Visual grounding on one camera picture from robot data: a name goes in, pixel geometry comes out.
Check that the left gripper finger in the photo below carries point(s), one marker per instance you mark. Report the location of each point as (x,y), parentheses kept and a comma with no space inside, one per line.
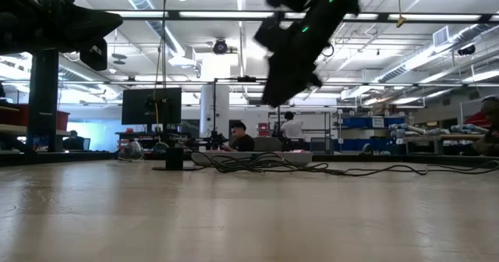
(105,30)
(103,18)

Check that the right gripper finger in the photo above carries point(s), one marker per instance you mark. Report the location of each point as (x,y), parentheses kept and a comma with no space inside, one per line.
(302,80)
(274,84)

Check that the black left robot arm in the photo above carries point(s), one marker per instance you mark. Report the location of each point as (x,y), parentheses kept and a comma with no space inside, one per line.
(23,24)

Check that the grey chair back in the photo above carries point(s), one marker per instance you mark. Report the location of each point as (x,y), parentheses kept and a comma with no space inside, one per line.
(267,144)

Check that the white building column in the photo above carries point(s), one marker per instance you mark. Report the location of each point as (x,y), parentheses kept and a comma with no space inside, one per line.
(214,98)

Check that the black cart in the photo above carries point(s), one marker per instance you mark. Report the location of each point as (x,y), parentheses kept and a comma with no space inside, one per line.
(320,145)

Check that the blue storage bin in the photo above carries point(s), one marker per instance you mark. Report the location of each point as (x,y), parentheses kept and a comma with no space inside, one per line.
(351,145)
(394,121)
(354,122)

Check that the grey plastic tool case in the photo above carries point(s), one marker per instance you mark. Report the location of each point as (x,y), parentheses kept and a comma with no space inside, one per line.
(296,158)

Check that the black pillar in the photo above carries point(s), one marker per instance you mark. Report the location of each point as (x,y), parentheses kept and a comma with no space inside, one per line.
(43,98)

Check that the black monitor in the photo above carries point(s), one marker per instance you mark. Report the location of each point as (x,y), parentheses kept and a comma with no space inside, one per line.
(152,106)

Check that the yellow hanging hook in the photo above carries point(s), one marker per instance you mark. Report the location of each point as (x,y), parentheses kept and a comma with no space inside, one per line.
(400,20)

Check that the wooden workbench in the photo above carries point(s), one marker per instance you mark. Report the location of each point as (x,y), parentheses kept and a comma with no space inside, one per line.
(444,137)

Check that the black dome camera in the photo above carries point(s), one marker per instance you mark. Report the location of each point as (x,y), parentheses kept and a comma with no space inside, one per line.
(220,46)

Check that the silver air duct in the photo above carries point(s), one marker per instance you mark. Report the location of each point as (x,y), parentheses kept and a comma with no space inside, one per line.
(429,55)

